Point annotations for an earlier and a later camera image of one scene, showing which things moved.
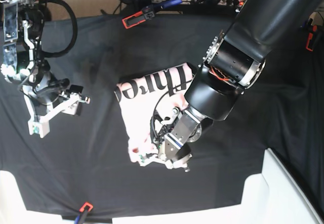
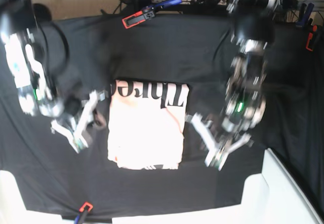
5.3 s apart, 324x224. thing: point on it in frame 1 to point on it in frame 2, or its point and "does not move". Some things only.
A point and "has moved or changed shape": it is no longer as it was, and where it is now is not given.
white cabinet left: (12, 210) does not move
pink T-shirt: (144, 96) has moved or changed shape
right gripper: (173, 156) to (220, 142)
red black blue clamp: (148, 12) does not move
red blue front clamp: (85, 208) does not move
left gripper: (46, 100) to (71, 124)
